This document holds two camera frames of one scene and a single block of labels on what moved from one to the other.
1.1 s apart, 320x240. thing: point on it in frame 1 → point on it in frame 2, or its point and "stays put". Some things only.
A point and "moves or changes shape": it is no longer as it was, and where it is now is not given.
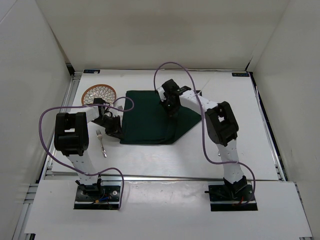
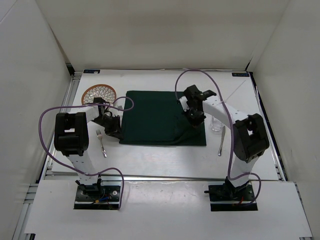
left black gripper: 117,133 stays put
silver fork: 99,135 stays put
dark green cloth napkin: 150,123 moves or changes shape
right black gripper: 170,112 → 197,122
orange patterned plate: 104,92 stays put
